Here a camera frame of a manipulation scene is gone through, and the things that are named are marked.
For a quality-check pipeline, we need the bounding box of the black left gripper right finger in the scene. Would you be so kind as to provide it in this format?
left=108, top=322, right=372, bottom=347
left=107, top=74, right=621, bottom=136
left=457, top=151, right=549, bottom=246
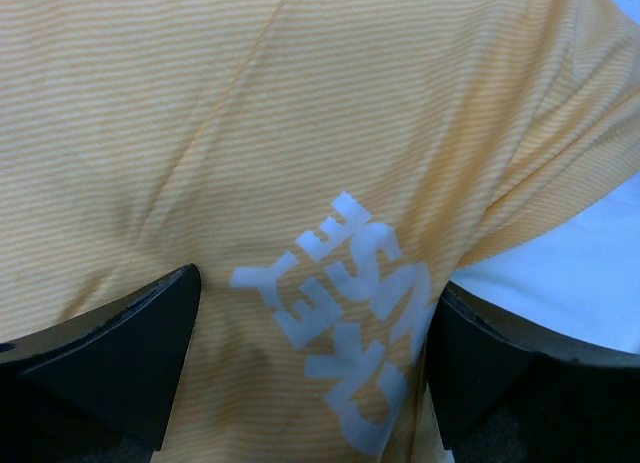
left=425, top=287, right=639, bottom=462

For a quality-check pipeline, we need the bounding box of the white pillow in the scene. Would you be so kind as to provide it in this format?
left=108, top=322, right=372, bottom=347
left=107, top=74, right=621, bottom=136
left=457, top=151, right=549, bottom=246
left=452, top=177, right=639, bottom=353

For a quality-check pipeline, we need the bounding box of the yellow printed pillowcase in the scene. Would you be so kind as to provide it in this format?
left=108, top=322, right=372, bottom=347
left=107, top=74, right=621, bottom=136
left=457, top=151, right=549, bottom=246
left=1, top=0, right=639, bottom=462

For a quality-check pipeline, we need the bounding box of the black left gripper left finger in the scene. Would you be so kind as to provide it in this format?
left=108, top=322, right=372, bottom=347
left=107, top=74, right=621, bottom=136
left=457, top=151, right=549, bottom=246
left=1, top=264, right=201, bottom=462

